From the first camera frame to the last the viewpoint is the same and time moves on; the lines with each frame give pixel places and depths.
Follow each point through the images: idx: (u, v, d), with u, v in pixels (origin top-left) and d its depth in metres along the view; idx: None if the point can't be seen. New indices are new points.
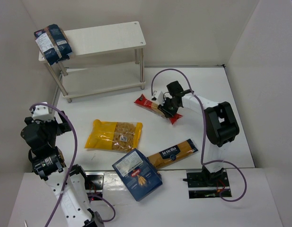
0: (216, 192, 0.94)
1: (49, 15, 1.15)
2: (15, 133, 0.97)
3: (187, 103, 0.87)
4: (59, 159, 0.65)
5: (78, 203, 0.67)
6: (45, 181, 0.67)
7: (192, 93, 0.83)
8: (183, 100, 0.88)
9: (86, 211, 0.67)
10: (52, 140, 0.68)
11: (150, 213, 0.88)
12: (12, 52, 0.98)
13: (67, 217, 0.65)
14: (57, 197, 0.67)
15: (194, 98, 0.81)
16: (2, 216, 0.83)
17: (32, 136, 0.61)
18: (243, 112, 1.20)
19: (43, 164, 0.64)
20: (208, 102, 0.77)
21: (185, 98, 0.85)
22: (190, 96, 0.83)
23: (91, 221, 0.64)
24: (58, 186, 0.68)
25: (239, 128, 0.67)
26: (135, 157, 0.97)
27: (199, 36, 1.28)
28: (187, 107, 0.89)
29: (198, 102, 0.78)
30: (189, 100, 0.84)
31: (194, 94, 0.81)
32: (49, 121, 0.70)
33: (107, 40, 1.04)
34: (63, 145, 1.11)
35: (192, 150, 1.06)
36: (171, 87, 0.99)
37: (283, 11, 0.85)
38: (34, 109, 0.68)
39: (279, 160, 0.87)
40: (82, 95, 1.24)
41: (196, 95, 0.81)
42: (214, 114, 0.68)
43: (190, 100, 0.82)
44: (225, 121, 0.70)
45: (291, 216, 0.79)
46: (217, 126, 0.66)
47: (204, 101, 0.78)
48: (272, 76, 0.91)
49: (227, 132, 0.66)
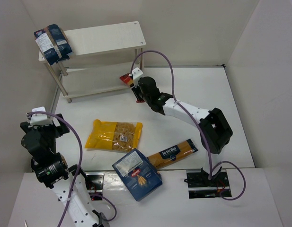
0: (216, 192, 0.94)
1: (49, 15, 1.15)
2: (15, 134, 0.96)
3: (170, 112, 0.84)
4: (63, 165, 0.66)
5: (85, 208, 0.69)
6: (51, 189, 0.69)
7: (175, 100, 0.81)
8: (166, 109, 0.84)
9: (94, 214, 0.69)
10: (52, 145, 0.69)
11: (150, 213, 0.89)
12: (12, 52, 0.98)
13: (75, 222, 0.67)
14: (65, 204, 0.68)
15: (177, 106, 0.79)
16: (2, 216, 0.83)
17: (34, 146, 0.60)
18: (243, 112, 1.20)
19: (48, 171, 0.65)
20: (198, 111, 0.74)
21: (168, 106, 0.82)
22: (174, 103, 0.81)
23: (99, 223, 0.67)
24: (64, 193, 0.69)
25: (231, 129, 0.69)
26: (135, 157, 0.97)
27: (199, 36, 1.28)
28: (171, 115, 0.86)
29: (187, 113, 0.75)
30: (172, 109, 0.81)
31: (178, 102, 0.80)
32: (47, 125, 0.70)
33: (107, 40, 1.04)
34: (62, 146, 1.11)
35: (192, 150, 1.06)
36: (146, 87, 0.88)
37: (283, 11, 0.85)
38: (31, 115, 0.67)
39: (279, 159, 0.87)
40: (82, 95, 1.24)
41: (180, 103, 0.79)
42: (210, 126, 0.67)
43: (175, 109, 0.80)
44: (218, 127, 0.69)
45: (291, 215, 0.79)
46: (216, 138, 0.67)
47: (193, 110, 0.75)
48: (272, 76, 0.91)
49: (224, 140, 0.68)
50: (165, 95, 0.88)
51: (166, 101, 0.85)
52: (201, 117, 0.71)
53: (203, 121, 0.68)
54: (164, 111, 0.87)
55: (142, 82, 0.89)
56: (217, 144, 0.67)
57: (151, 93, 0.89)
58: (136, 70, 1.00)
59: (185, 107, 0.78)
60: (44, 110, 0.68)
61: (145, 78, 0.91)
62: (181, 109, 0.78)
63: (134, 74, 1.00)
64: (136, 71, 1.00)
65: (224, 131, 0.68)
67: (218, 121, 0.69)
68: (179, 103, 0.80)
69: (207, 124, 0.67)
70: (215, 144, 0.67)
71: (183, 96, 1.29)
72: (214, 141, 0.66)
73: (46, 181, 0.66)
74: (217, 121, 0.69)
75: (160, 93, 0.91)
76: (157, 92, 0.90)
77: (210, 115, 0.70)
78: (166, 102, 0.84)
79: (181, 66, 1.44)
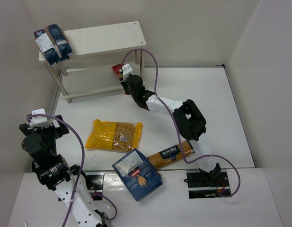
0: (216, 192, 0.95)
1: (49, 15, 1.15)
2: (15, 134, 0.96)
3: (153, 106, 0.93)
4: (65, 166, 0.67)
5: (88, 208, 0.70)
6: (54, 190, 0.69)
7: (156, 96, 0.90)
8: (148, 104, 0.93)
9: (96, 214, 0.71)
10: (53, 146, 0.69)
11: (151, 213, 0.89)
12: (12, 52, 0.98)
13: (79, 222, 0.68)
14: (68, 205, 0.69)
15: (158, 100, 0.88)
16: (2, 216, 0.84)
17: (35, 149, 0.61)
18: (243, 112, 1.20)
19: (49, 174, 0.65)
20: (173, 102, 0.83)
21: (150, 101, 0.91)
22: (155, 98, 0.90)
23: (102, 223, 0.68)
24: (67, 195, 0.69)
25: (204, 118, 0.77)
26: (135, 157, 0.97)
27: (199, 36, 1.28)
28: (154, 109, 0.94)
29: (165, 105, 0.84)
30: (154, 103, 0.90)
31: (158, 97, 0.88)
32: (47, 126, 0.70)
33: (107, 40, 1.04)
34: (62, 146, 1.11)
35: (192, 150, 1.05)
36: (133, 85, 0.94)
37: (283, 11, 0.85)
38: (31, 117, 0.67)
39: (279, 159, 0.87)
40: (82, 95, 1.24)
41: (160, 98, 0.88)
42: (183, 115, 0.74)
43: (155, 102, 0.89)
44: (192, 117, 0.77)
45: (291, 215, 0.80)
46: (188, 125, 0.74)
47: (170, 102, 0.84)
48: (272, 76, 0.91)
49: (197, 126, 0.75)
50: (149, 93, 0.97)
51: (149, 98, 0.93)
52: (176, 107, 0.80)
53: (178, 110, 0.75)
54: (147, 107, 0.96)
55: (129, 80, 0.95)
56: (191, 132, 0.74)
57: (137, 91, 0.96)
58: (126, 66, 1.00)
59: (163, 100, 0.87)
60: (43, 112, 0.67)
61: (132, 76, 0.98)
62: (160, 103, 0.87)
63: (124, 71, 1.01)
64: (126, 68, 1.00)
65: (197, 120, 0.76)
67: (191, 111, 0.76)
68: (159, 97, 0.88)
69: (181, 113, 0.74)
70: (190, 132, 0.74)
71: (183, 96, 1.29)
72: (187, 128, 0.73)
73: (49, 183, 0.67)
74: (190, 110, 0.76)
75: (145, 90, 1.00)
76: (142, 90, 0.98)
77: (184, 105, 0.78)
78: (149, 98, 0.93)
79: (180, 66, 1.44)
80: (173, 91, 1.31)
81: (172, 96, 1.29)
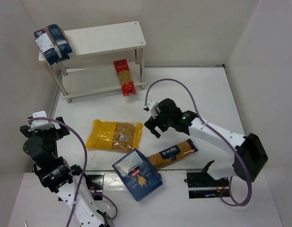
0: (216, 192, 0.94)
1: (49, 15, 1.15)
2: (15, 134, 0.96)
3: (196, 133, 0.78)
4: (67, 169, 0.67)
5: (90, 209, 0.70)
6: (57, 193, 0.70)
7: (204, 122, 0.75)
8: (191, 130, 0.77)
9: (99, 215, 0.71)
10: (54, 149, 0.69)
11: (150, 213, 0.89)
12: (12, 52, 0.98)
13: (82, 223, 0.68)
14: (71, 207, 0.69)
15: (207, 128, 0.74)
16: (2, 216, 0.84)
17: (37, 152, 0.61)
18: (243, 112, 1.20)
19: (52, 176, 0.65)
20: (231, 135, 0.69)
21: (196, 128, 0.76)
22: (202, 125, 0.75)
23: (105, 224, 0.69)
24: (70, 196, 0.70)
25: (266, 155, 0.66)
26: (135, 157, 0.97)
27: (199, 36, 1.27)
28: (196, 135, 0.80)
29: (220, 137, 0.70)
30: (200, 131, 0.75)
31: (207, 125, 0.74)
32: (48, 128, 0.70)
33: (107, 41, 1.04)
34: (62, 146, 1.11)
35: (192, 150, 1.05)
36: (167, 108, 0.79)
37: (282, 12, 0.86)
38: (32, 120, 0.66)
39: (279, 160, 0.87)
40: (81, 95, 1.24)
41: (209, 126, 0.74)
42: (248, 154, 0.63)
43: (203, 130, 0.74)
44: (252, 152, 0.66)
45: (291, 215, 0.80)
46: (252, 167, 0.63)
47: (226, 134, 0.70)
48: (272, 76, 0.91)
49: (259, 166, 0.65)
50: (190, 114, 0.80)
51: (192, 122, 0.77)
52: (237, 143, 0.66)
53: (241, 149, 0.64)
54: (189, 132, 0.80)
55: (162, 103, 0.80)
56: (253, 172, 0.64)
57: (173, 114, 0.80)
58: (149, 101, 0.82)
59: (215, 128, 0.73)
60: (44, 115, 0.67)
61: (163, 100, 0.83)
62: (212, 132, 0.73)
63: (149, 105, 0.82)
64: (151, 101, 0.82)
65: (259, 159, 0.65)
67: (253, 147, 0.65)
68: (207, 124, 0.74)
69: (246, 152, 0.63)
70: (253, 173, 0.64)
71: (183, 96, 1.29)
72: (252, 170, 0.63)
73: (51, 185, 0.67)
74: (252, 147, 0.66)
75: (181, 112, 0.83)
76: (179, 111, 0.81)
77: (246, 141, 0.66)
78: (193, 123, 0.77)
79: (180, 65, 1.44)
80: (173, 91, 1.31)
81: (172, 97, 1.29)
